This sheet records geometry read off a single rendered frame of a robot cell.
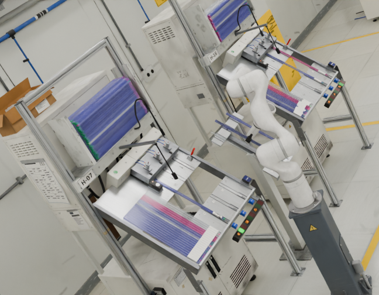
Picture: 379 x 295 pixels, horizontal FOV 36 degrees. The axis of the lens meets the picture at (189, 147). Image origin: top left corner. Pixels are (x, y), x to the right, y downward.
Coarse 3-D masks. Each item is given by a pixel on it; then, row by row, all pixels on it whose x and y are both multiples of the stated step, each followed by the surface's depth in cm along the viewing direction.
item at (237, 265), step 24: (240, 240) 388; (144, 264) 362; (168, 264) 348; (216, 264) 369; (240, 264) 386; (120, 288) 372; (168, 288) 339; (192, 288) 350; (216, 288) 366; (240, 288) 383
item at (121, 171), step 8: (152, 128) 366; (144, 136) 361; (152, 136) 362; (160, 136) 364; (152, 144) 357; (128, 152) 350; (136, 152) 351; (144, 152) 352; (120, 160) 345; (128, 160) 345; (136, 160) 347; (112, 168) 340; (120, 168) 341; (128, 168) 341; (112, 176) 336; (120, 176) 336; (128, 176) 347; (112, 184) 340
